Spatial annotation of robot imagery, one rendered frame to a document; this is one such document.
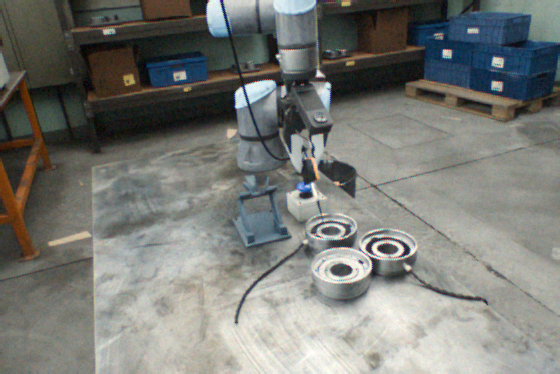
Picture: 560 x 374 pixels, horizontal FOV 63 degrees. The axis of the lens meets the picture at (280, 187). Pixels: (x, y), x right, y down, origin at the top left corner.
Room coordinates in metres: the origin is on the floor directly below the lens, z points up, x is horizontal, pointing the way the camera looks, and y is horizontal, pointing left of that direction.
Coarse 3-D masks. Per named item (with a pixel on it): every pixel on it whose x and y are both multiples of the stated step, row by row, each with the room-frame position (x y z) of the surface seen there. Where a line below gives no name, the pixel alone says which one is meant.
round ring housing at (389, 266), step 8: (368, 232) 0.75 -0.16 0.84; (376, 232) 0.76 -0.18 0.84; (384, 232) 0.76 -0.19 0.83; (392, 232) 0.75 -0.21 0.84; (400, 232) 0.74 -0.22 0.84; (360, 240) 0.73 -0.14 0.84; (408, 240) 0.73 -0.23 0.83; (360, 248) 0.70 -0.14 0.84; (376, 248) 0.71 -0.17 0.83; (384, 248) 0.73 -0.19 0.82; (392, 248) 0.72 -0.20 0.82; (400, 248) 0.70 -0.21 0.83; (416, 248) 0.68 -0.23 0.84; (368, 256) 0.68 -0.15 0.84; (384, 256) 0.68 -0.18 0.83; (392, 256) 0.68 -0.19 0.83; (408, 256) 0.66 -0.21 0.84; (416, 256) 0.68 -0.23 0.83; (376, 264) 0.67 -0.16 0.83; (384, 264) 0.66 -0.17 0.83; (392, 264) 0.66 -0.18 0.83; (400, 264) 0.66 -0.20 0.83; (408, 264) 0.66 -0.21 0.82; (376, 272) 0.67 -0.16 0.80; (384, 272) 0.66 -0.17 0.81; (392, 272) 0.66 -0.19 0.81; (400, 272) 0.66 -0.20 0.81
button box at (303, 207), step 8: (296, 192) 0.94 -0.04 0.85; (320, 192) 0.93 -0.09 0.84; (288, 200) 0.94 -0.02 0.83; (296, 200) 0.90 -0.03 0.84; (304, 200) 0.90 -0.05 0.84; (312, 200) 0.90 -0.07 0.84; (320, 200) 0.90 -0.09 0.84; (288, 208) 0.94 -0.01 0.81; (296, 208) 0.89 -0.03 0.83; (304, 208) 0.89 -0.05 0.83; (312, 208) 0.89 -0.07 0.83; (296, 216) 0.90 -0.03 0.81; (304, 216) 0.88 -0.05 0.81; (312, 216) 0.89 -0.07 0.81
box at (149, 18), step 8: (144, 0) 4.03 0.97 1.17; (152, 0) 4.05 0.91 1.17; (160, 0) 4.07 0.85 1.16; (168, 0) 4.08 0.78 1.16; (176, 0) 4.11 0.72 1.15; (184, 0) 4.13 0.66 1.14; (144, 8) 4.05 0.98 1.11; (152, 8) 4.04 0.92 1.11; (160, 8) 4.05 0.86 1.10; (168, 8) 4.07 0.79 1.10; (176, 8) 4.10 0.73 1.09; (184, 8) 4.12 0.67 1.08; (144, 16) 4.16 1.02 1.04; (152, 16) 4.03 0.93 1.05; (160, 16) 4.04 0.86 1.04; (168, 16) 4.06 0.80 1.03; (176, 16) 4.11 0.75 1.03; (184, 16) 4.14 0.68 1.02
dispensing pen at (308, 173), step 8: (304, 152) 0.90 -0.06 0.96; (304, 160) 0.87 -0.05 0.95; (304, 168) 0.87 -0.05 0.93; (312, 168) 0.86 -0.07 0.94; (304, 176) 0.88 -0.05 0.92; (312, 176) 0.85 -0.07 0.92; (304, 184) 0.87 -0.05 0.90; (312, 184) 0.86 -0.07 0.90; (312, 192) 0.85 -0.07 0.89; (320, 208) 0.83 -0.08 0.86
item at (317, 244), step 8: (320, 216) 0.84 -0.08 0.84; (328, 216) 0.84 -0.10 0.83; (336, 216) 0.83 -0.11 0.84; (344, 216) 0.82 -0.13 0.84; (312, 224) 0.82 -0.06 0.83; (328, 224) 0.81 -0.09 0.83; (336, 224) 0.81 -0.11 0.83; (352, 224) 0.80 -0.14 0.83; (320, 232) 0.79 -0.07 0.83; (328, 232) 0.81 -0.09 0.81; (336, 232) 0.80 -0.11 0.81; (344, 232) 0.78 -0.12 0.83; (352, 232) 0.76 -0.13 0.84; (312, 240) 0.76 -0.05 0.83; (320, 240) 0.74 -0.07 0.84; (328, 240) 0.74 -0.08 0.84; (336, 240) 0.74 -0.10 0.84; (344, 240) 0.74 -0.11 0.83; (352, 240) 0.75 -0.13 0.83; (312, 248) 0.77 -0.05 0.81; (320, 248) 0.74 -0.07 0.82; (328, 248) 0.74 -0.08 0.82
